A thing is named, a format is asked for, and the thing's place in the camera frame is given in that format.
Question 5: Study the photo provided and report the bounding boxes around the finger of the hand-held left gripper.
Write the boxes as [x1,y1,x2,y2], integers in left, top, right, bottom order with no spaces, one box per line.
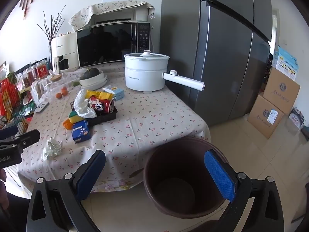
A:
[0,129,41,151]
[0,125,18,141]

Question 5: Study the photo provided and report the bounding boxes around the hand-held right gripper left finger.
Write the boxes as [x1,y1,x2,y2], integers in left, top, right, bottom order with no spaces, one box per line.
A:
[26,149,107,232]

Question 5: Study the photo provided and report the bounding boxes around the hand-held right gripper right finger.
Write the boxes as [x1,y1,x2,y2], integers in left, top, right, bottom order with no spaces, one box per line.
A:
[204,149,285,232]

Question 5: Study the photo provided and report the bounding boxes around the white tissue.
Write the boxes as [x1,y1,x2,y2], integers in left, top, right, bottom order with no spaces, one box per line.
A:
[43,138,63,160]

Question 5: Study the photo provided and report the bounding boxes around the blue biscuit box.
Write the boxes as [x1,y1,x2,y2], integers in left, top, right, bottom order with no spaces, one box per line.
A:
[72,119,92,143]

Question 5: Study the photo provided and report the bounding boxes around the green scouring sponge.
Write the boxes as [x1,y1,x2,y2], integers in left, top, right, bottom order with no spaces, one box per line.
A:
[68,110,82,124]

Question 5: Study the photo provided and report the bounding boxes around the brown trash bin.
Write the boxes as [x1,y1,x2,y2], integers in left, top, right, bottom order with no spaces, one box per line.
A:
[143,136,230,219]

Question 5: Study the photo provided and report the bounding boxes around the black tray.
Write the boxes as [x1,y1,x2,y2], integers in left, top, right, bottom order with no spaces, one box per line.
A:
[70,101,118,127]

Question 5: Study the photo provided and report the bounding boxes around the white plastic bag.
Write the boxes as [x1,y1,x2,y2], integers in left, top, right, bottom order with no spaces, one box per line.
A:
[74,89,97,119]

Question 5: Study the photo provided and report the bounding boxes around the red cartoon can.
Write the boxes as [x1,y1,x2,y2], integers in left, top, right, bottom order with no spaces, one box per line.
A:
[88,96,115,115]

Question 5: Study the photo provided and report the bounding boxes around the yellow snack packet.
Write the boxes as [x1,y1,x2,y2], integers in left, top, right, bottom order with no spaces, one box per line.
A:
[86,90,114,101]

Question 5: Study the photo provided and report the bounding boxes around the green plastic bag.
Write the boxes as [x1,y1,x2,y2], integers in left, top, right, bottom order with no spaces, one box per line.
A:
[23,101,37,113]

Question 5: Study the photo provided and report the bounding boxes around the white flat device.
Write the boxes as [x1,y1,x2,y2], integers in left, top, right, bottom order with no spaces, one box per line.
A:
[34,101,49,114]

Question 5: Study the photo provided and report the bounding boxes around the glass jar wooden lid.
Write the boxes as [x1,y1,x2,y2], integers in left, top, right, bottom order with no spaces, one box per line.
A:
[47,74,63,85]

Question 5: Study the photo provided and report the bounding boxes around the red label jar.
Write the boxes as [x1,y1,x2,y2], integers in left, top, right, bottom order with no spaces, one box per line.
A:
[36,61,49,78]

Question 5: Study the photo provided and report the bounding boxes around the large cardboard box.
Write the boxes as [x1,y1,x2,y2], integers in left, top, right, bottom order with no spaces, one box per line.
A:
[263,66,301,114]
[247,94,285,139]

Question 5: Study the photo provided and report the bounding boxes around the cherry print tablecloth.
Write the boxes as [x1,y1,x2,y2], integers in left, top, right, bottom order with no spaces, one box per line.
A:
[17,61,211,193]

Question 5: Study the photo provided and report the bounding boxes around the light blue paper box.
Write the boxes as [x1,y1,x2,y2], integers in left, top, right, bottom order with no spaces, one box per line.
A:
[103,85,125,101]

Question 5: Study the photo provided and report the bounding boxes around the stack of white plates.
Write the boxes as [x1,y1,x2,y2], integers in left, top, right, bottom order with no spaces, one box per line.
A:
[80,75,108,90]

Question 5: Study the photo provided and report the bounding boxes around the dark green pumpkin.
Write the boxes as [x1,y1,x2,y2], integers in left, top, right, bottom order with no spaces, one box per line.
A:
[80,68,100,81]

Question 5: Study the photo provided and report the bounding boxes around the white bowl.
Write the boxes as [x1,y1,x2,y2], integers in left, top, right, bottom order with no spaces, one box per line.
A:
[79,70,105,86]

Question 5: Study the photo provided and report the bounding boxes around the black and white package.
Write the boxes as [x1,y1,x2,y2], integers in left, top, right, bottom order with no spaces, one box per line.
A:
[288,107,306,130]

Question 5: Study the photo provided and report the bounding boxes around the cream air fryer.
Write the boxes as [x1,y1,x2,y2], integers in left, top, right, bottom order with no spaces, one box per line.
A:
[51,32,80,74]

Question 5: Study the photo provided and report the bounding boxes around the dry branches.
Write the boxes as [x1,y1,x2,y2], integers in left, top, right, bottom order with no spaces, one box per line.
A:
[37,5,66,39]

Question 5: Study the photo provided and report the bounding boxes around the white electric pot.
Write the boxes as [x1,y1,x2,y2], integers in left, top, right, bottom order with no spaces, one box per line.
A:
[124,50,205,93]

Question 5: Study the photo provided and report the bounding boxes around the black microwave oven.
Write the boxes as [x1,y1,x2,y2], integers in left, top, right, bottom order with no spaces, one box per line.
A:
[76,22,153,69]

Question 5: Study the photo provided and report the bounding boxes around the grey refrigerator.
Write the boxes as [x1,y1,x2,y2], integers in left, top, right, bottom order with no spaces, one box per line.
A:
[159,0,277,127]

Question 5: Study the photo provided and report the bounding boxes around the blue and white box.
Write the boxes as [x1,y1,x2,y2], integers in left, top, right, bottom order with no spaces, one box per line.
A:
[272,45,299,80]

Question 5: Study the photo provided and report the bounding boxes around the floral cloth cover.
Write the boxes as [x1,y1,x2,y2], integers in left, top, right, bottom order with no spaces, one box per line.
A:
[68,0,155,32]

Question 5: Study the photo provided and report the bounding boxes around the white appliance under cloth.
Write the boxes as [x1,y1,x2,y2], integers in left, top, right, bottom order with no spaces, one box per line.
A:
[93,10,149,26]

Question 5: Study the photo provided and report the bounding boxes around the black wire rack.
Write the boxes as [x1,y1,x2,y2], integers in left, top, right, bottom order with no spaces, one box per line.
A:
[0,77,33,136]

